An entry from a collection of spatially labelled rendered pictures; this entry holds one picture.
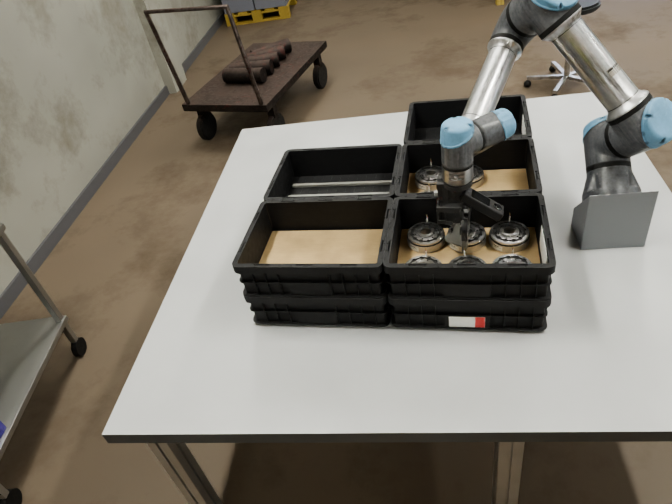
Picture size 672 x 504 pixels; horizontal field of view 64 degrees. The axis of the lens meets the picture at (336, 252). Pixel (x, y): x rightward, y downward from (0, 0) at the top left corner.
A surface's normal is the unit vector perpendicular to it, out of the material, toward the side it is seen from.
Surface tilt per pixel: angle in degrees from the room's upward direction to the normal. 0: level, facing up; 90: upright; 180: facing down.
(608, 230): 90
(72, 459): 0
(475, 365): 0
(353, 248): 0
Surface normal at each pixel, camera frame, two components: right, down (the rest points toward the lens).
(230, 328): -0.16, -0.76
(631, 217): -0.10, 0.65
